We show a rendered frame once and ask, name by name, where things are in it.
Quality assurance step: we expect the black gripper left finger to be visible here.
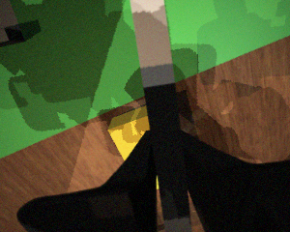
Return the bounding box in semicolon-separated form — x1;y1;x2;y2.
16;130;158;232

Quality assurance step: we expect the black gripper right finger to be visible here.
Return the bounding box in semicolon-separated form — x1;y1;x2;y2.
181;130;290;232

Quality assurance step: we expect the yellow rectangular bar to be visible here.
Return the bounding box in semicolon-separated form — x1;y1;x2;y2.
108;106;150;160

